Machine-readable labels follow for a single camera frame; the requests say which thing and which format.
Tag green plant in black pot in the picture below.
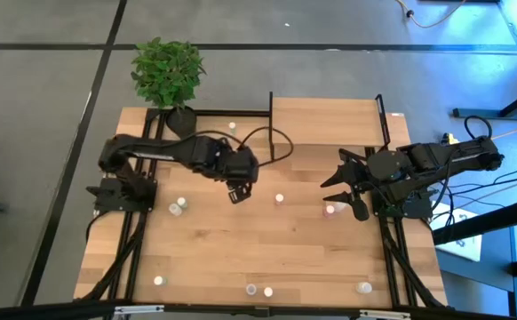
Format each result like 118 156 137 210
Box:
130 36 208 140

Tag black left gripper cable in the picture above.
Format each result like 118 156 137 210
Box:
239 125 295 169

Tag wooden shelf black frame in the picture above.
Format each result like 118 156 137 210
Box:
267 91 393 162

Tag black aluminium table frame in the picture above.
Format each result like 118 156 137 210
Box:
74 106 449 310

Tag silver bracket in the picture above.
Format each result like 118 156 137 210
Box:
113 304 165 317
358 308 412 320

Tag white printed sheet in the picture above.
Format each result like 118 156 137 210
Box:
430 202 482 262

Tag black right arm cable loop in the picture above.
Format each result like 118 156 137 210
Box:
464 115 494 140

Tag black side table frame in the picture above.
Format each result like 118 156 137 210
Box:
431 195 517 320

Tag black crossbar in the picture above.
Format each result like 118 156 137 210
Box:
0 298 517 320

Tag beige floor cable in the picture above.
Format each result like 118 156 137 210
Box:
394 0 467 29

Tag beige extension cable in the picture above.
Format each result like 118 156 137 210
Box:
489 126 517 140

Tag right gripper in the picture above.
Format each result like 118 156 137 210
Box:
320 148 378 204

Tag black desk frame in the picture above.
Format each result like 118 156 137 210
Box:
452 0 517 122

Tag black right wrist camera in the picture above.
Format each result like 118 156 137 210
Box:
350 197 371 222

